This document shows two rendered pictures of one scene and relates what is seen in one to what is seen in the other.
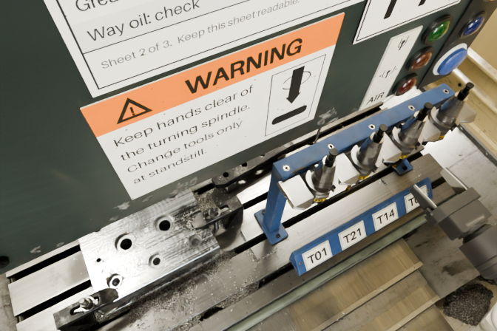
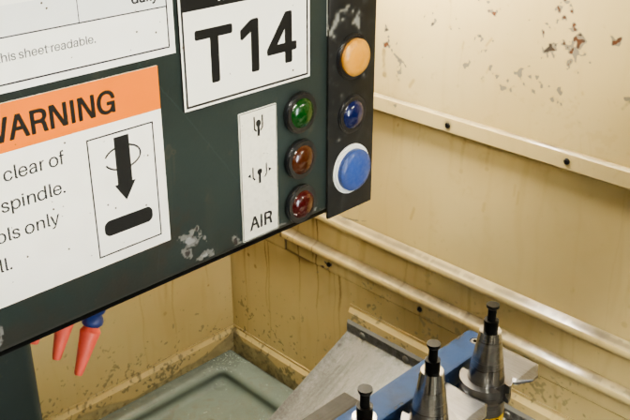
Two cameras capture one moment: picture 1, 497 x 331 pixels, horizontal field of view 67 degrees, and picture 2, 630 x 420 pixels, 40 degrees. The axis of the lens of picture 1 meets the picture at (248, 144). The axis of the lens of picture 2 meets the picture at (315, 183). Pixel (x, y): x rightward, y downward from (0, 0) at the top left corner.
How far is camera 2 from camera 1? 27 cm
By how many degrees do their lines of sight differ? 35
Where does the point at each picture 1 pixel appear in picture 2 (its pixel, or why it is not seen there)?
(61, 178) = not seen: outside the picture
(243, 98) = (53, 172)
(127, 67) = not seen: outside the picture
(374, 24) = (203, 88)
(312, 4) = (112, 47)
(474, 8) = (338, 88)
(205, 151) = (11, 264)
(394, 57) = (257, 146)
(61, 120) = not seen: outside the picture
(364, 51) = (207, 128)
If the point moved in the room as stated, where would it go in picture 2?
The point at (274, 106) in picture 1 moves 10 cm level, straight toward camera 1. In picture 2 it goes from (102, 198) to (82, 297)
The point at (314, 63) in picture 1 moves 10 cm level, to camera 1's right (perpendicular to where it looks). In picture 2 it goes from (141, 133) to (321, 119)
